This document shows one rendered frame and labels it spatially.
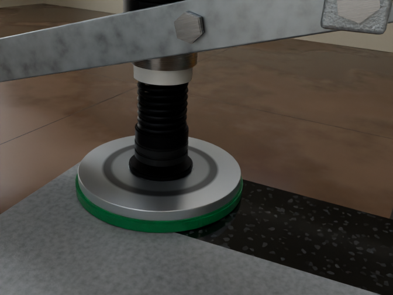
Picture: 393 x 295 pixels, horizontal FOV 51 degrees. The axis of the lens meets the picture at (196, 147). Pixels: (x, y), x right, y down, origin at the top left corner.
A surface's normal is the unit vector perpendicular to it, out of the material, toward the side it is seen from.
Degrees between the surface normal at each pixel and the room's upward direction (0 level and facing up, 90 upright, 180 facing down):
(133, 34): 90
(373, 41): 90
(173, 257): 0
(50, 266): 0
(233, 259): 0
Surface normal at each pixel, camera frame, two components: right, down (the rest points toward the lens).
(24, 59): -0.34, 0.38
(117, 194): 0.06, -0.90
